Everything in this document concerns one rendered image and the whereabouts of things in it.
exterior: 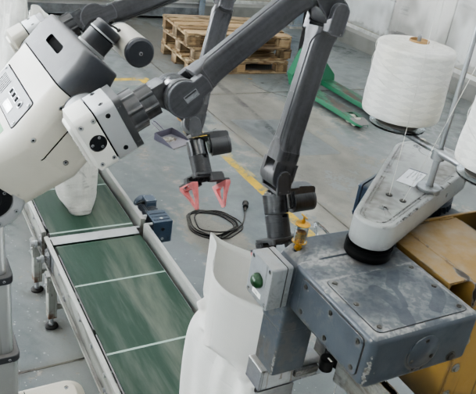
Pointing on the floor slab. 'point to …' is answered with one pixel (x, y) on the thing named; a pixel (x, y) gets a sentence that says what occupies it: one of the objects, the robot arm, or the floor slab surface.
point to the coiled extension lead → (218, 215)
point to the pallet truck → (332, 91)
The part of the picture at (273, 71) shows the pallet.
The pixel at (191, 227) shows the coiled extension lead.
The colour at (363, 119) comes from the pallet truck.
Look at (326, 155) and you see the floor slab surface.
